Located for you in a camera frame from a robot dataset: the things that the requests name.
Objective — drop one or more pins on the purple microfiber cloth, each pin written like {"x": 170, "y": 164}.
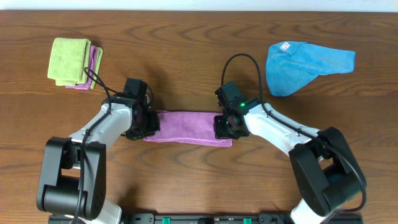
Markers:
{"x": 188, "y": 127}

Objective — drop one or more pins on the blue microfiber cloth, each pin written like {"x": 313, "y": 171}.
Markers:
{"x": 291, "y": 65}

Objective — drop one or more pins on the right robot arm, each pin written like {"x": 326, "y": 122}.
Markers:
{"x": 326, "y": 172}

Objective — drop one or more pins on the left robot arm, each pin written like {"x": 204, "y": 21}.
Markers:
{"x": 73, "y": 174}

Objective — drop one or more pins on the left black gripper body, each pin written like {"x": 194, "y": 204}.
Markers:
{"x": 149, "y": 126}

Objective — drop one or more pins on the folded purple cloth in stack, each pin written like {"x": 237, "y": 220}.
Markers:
{"x": 85, "y": 86}

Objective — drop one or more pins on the folded green cloth top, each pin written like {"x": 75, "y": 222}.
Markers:
{"x": 68, "y": 58}

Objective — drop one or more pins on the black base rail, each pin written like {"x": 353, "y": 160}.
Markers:
{"x": 264, "y": 218}

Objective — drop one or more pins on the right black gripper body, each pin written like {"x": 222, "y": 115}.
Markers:
{"x": 223, "y": 130}

